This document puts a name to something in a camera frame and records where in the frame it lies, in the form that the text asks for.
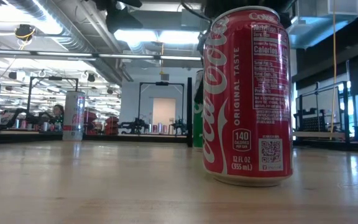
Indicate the red Coca-Cola can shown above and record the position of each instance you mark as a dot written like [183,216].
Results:
[247,102]

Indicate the slim silver beverage can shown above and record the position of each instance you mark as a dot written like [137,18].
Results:
[73,118]

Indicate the long ceiling light bar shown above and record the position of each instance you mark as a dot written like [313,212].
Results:
[73,54]

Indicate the person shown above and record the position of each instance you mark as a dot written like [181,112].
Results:
[58,113]

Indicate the black metal rack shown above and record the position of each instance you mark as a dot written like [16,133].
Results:
[314,123]

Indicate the ceiling light panel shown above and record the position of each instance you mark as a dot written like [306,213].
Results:
[157,36]

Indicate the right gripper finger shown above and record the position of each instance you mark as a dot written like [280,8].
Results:
[199,93]

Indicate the black ceiling camera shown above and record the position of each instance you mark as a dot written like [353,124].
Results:
[24,31]

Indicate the white ventilation unit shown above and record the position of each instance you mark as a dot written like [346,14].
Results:
[322,28]

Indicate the beige door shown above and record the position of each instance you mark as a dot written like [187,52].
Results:
[164,115]

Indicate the black gantry frame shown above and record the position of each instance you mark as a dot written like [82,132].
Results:
[162,83]
[54,78]

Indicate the grey ceiling box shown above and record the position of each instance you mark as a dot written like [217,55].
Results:
[191,18]

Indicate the black shelf divider panel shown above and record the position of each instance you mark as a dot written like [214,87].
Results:
[190,112]

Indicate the wooden shelf board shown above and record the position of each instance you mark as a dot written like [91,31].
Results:
[319,134]

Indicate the red bin stack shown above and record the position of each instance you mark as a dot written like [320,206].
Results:
[111,126]

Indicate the black background robot arm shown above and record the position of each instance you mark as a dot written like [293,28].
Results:
[134,126]

